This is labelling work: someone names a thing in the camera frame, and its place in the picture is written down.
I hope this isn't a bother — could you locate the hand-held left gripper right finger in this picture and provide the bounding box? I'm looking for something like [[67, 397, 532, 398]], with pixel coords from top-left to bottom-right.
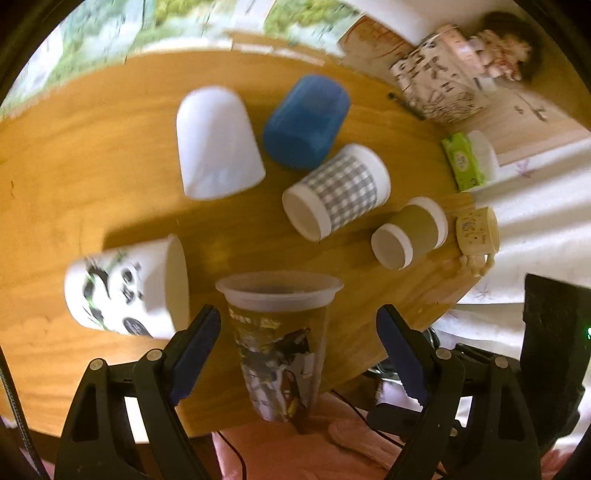
[[376, 304, 542, 480]]

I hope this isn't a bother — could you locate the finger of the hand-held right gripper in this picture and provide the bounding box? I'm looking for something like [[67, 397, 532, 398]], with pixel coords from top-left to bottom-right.
[[368, 403, 419, 437]]

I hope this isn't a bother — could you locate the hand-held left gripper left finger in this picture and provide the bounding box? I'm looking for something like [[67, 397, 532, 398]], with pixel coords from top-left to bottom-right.
[[54, 305, 222, 480]]

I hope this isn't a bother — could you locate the clear printed plastic cup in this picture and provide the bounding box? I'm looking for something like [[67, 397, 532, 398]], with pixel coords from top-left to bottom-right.
[[215, 271, 344, 424]]

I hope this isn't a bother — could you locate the white panda print cup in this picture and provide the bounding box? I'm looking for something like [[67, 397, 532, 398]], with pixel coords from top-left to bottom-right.
[[64, 233, 191, 340]]

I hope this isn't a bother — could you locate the olive sleeved white cup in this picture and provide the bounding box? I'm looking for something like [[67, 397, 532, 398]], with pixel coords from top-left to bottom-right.
[[370, 196, 449, 271]]

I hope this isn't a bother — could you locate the grey checked paper cup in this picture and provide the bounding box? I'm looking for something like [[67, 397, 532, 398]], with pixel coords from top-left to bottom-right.
[[282, 143, 392, 243]]

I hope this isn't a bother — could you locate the plain white cup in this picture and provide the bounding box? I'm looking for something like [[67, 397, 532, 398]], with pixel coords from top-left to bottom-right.
[[176, 86, 267, 200]]

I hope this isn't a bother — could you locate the blue plastic cup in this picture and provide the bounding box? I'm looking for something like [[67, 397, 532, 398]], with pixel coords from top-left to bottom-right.
[[263, 75, 352, 171]]

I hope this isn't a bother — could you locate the pink cloth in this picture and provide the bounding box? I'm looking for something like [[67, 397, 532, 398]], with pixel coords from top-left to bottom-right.
[[211, 390, 446, 480]]

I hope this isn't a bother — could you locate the white flower print sheet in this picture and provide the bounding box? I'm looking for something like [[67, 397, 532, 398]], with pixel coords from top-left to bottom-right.
[[433, 138, 591, 354]]

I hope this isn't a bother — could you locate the small cream figure mug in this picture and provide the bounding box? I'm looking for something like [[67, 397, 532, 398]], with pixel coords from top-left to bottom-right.
[[455, 206, 501, 278]]

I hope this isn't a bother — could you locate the green tissue packet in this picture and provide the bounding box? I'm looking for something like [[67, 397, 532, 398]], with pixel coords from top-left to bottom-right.
[[441, 133, 490, 193]]

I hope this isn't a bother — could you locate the black and white patterned box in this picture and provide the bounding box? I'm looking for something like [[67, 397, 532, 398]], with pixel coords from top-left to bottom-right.
[[389, 25, 491, 126]]

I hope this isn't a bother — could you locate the dark haired doll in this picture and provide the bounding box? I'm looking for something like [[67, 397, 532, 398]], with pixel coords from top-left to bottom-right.
[[470, 11, 544, 83]]

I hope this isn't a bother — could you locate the green landscape printed cloth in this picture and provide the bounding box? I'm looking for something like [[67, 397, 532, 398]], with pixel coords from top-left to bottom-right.
[[0, 0, 362, 121]]

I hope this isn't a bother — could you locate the black cable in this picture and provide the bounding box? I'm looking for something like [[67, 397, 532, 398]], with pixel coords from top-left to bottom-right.
[[331, 389, 403, 448]]

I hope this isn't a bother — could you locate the braided grey cable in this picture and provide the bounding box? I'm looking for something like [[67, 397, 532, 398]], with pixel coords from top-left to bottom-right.
[[0, 345, 49, 480]]

